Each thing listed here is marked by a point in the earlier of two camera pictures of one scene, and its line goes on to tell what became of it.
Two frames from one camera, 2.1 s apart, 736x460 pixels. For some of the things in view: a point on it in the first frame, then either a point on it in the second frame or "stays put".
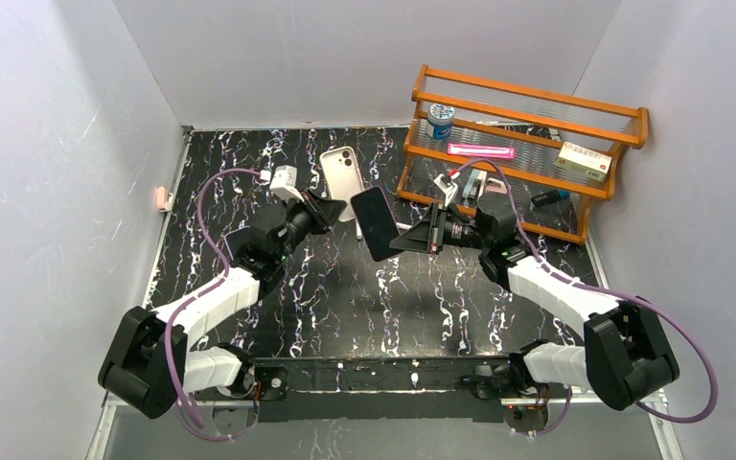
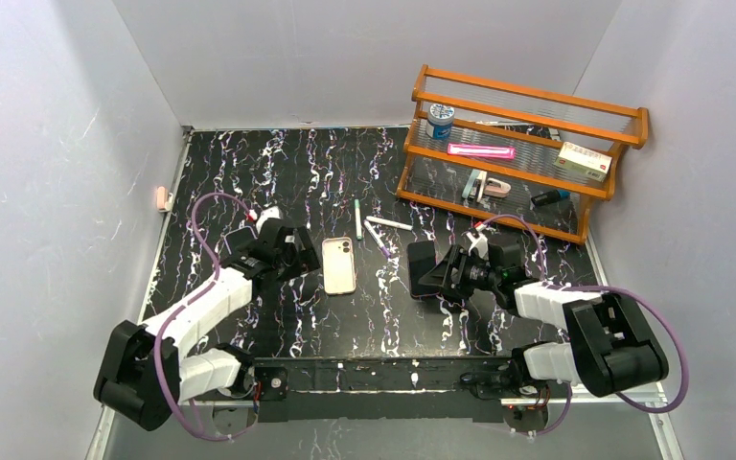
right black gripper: (436, 229) to (450, 273)
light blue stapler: (474, 188) stays put
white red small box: (583, 160) stays put
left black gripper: (313, 214) to (293, 248)
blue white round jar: (440, 121) stays put
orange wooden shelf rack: (553, 159) stays put
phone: (343, 177) to (339, 266)
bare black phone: (376, 221) to (422, 259)
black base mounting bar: (328, 387) stays put
